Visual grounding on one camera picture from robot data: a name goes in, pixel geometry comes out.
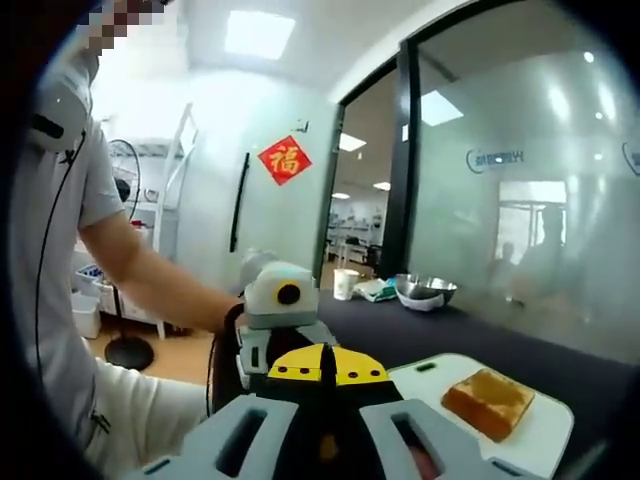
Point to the person's white trousers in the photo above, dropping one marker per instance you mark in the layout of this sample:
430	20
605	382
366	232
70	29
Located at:
150	400

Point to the white worn device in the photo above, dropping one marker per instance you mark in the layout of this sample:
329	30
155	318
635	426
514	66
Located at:
55	107

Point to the steel mixing bowl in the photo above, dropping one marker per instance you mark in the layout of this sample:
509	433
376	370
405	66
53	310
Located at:
425	292

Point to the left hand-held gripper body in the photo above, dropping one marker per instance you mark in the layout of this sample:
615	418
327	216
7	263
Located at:
265	305

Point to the white storage bin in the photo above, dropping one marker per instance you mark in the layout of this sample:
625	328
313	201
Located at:
86	315

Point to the golden toast bread block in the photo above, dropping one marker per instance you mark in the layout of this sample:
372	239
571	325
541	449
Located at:
487	405

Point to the box of blue items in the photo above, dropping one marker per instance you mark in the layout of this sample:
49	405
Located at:
91	277

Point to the white paper cup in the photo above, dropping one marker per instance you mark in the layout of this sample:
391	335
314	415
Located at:
345	285

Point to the black floor fan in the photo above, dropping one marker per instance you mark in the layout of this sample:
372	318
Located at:
127	352

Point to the white metal rack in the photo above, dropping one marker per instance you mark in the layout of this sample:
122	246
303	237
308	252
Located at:
172	165

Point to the white cutting board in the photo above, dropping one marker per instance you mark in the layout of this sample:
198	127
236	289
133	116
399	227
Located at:
545	425

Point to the red paper decoration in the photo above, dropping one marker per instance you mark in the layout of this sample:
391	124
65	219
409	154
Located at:
285	160

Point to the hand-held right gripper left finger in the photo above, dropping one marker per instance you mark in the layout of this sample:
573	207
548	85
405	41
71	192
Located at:
225	425

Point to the white green plastic bag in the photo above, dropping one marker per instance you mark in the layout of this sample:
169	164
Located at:
375	291

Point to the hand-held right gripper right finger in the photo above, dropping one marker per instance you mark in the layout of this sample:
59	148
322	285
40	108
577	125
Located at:
380	425

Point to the blue logo sticker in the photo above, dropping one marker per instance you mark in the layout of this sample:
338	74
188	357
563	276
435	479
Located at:
495	161
632	157

